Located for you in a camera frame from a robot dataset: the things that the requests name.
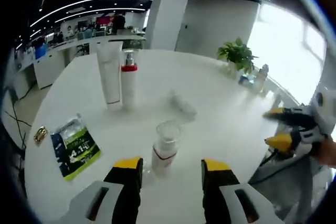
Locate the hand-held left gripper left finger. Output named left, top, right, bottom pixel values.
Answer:
left=60, top=156, right=144, bottom=224

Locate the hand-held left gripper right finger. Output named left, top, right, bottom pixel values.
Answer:
left=201, top=158, right=287, bottom=224

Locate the clear capped skincare bottle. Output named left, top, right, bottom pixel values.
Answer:
left=167, top=89, right=198, bottom=120
left=151, top=119, right=184, bottom=178

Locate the red collared skincare bottle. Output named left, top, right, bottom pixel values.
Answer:
left=120, top=49, right=139, bottom=109

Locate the white skincare tube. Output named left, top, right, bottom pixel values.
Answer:
left=96, top=41, right=123, bottom=111

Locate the small clear bottle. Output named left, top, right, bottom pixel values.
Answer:
left=256, top=63, right=270, bottom=93

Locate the blue storage box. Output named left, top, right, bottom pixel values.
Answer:
left=35, top=44, right=48, bottom=59

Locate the green black foil sachet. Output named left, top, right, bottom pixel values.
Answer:
left=50, top=113, right=102, bottom=182

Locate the potted green plant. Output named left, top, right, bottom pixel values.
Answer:
left=216, top=37, right=259, bottom=78

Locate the gold foil packet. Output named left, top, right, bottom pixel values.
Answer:
left=33, top=125, right=48, bottom=144

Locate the white office counter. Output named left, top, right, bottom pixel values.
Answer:
left=10, top=34, right=146, bottom=91

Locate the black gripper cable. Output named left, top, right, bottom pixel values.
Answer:
left=249, top=150, right=292, bottom=183

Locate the black floor cable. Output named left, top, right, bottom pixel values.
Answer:
left=2, top=87, right=29, bottom=156

